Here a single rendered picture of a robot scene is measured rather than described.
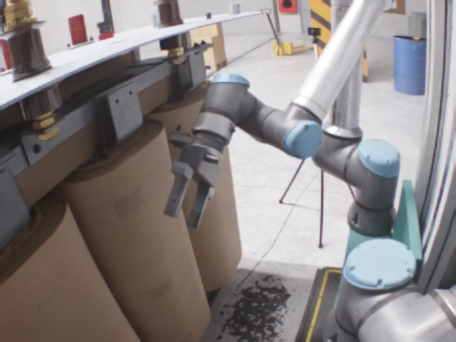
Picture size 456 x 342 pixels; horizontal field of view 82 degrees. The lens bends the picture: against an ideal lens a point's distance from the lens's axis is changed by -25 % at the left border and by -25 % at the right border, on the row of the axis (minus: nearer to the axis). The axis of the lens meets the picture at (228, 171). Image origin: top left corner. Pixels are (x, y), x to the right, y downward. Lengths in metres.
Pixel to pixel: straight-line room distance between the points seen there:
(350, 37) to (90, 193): 0.73
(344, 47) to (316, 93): 0.15
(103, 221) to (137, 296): 0.29
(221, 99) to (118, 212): 0.37
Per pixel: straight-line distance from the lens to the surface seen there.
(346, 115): 1.07
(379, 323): 0.59
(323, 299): 1.38
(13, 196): 0.63
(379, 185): 1.01
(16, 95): 0.44
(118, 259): 0.93
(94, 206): 0.83
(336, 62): 0.79
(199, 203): 0.79
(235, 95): 0.76
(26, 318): 0.66
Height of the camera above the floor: 1.40
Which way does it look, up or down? 29 degrees down
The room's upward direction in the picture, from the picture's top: 8 degrees counter-clockwise
